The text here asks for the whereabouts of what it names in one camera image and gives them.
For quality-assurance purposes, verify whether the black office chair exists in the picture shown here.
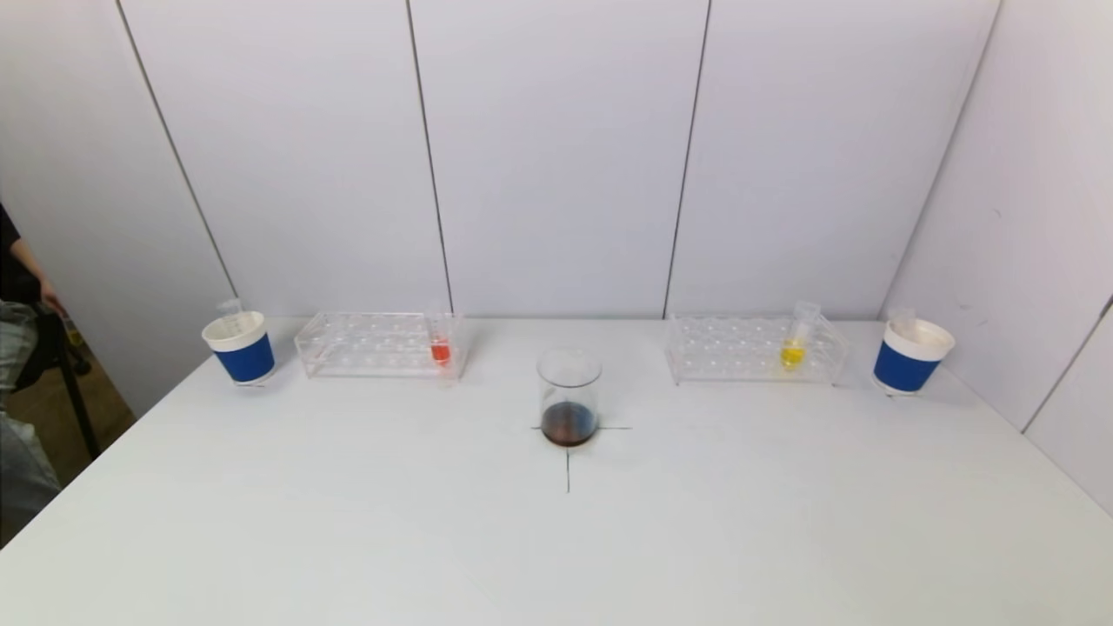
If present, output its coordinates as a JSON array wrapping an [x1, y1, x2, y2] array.
[[35, 300, 102, 462]]

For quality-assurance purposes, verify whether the test tube with yellow pigment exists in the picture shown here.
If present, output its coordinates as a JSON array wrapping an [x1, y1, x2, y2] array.
[[779, 301, 823, 371]]

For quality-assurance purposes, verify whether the clear glass beaker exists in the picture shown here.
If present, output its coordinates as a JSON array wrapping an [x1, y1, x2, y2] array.
[[536, 348, 604, 450]]

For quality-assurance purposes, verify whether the clear acrylic test tube rack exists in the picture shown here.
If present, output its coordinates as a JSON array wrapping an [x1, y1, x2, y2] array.
[[665, 312, 851, 387], [294, 310, 471, 382]]

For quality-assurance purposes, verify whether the seated person in dark clothes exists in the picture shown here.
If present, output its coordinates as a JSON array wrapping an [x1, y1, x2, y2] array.
[[0, 204, 69, 540]]

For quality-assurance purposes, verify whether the blue white paper cup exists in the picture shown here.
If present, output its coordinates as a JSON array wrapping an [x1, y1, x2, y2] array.
[[201, 310, 277, 387], [871, 316, 956, 397]]

